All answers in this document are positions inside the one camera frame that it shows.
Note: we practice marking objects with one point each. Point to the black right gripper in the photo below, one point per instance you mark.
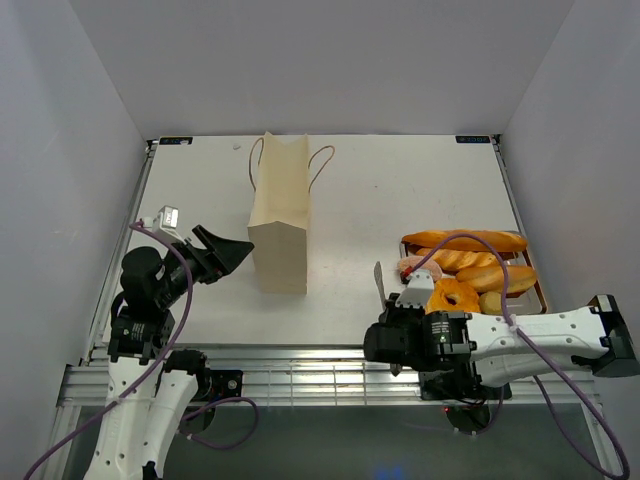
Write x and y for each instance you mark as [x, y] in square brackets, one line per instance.
[393, 310]

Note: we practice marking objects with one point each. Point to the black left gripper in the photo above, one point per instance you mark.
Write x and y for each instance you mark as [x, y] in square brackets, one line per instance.
[225, 254]

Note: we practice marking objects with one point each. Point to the metal bread tongs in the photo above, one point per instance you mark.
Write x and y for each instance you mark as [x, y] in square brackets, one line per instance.
[395, 369]

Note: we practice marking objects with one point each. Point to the beige paper bag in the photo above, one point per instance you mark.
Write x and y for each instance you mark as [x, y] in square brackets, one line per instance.
[281, 178]

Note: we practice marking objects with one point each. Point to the long baguette fake bread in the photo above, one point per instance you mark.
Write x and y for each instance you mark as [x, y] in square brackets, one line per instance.
[468, 240]

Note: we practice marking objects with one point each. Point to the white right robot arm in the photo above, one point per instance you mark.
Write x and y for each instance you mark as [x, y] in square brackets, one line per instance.
[473, 349]

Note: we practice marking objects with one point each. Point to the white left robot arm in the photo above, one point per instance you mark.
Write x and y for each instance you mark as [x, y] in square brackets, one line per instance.
[150, 383]

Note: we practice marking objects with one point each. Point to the scored oval fake loaf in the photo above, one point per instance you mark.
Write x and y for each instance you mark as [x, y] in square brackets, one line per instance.
[454, 260]

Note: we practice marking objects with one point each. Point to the small round fake bun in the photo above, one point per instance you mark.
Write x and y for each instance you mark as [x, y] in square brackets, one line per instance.
[491, 303]

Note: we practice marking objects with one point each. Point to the golden oval fake loaf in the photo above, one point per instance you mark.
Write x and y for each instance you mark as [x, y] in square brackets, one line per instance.
[485, 279]

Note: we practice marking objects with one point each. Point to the metal baking tray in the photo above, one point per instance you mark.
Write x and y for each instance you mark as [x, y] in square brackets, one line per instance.
[530, 301]

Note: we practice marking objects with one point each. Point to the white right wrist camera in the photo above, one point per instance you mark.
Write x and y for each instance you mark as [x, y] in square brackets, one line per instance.
[418, 290]

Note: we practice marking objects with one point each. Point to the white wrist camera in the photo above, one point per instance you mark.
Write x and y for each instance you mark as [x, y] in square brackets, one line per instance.
[164, 224]
[418, 290]

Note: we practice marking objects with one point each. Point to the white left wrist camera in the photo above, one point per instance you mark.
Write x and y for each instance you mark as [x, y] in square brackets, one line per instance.
[164, 224]

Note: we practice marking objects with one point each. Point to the ring shaped fake bread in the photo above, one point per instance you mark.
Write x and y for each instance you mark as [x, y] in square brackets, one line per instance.
[451, 295]

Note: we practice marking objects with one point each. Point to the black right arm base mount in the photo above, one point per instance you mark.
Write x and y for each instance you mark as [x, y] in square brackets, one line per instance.
[450, 390]

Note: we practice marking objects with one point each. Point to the aluminium frame rail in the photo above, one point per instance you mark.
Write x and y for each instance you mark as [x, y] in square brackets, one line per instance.
[297, 377]

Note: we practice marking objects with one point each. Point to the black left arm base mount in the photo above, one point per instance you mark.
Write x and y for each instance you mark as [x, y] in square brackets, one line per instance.
[215, 385]

